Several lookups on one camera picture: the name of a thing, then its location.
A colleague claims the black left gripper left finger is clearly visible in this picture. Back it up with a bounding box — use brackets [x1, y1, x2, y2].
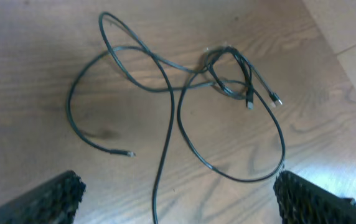
[0, 170, 86, 224]

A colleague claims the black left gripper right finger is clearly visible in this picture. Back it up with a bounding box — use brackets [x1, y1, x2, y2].
[273, 170, 356, 224]

